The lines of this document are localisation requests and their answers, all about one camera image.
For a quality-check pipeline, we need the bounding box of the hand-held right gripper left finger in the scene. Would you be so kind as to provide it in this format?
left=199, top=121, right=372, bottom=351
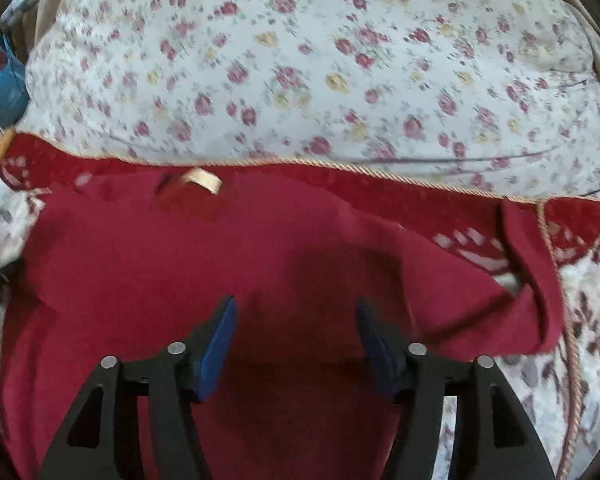
left=40, top=295, right=238, bottom=480

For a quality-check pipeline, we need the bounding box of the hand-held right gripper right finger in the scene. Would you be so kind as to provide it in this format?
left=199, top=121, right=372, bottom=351
left=356, top=297, right=556, bottom=480

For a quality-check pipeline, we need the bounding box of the dark red garment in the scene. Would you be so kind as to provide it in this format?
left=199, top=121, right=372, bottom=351
left=0, top=166, right=565, bottom=480

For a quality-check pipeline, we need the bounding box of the red bordered floral blanket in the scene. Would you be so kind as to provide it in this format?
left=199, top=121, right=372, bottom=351
left=0, top=129, right=600, bottom=480

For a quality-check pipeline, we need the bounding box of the white floral bedsheet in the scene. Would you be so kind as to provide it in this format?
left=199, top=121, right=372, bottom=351
left=24, top=0, right=600, bottom=202

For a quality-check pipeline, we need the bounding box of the blue plastic bag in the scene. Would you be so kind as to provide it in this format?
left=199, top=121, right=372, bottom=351
left=0, top=35, right=30, bottom=117

